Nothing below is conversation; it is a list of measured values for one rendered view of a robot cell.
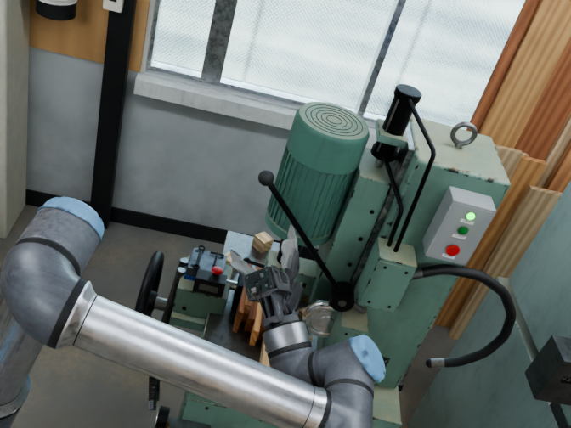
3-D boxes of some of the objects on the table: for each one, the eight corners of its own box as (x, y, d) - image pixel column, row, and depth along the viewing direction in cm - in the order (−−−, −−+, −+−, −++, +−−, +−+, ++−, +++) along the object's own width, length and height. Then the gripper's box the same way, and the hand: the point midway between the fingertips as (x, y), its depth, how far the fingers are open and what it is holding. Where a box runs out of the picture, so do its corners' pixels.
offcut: (251, 244, 198) (254, 234, 195) (261, 240, 200) (264, 231, 198) (261, 253, 195) (263, 243, 193) (270, 249, 198) (274, 239, 196)
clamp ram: (214, 282, 179) (221, 258, 174) (240, 288, 180) (247, 265, 175) (209, 304, 172) (216, 280, 167) (236, 310, 173) (243, 286, 168)
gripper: (316, 308, 121) (288, 214, 127) (228, 340, 127) (206, 249, 134) (331, 311, 129) (304, 222, 135) (249, 340, 135) (226, 254, 141)
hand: (262, 237), depth 137 cm, fingers open, 14 cm apart
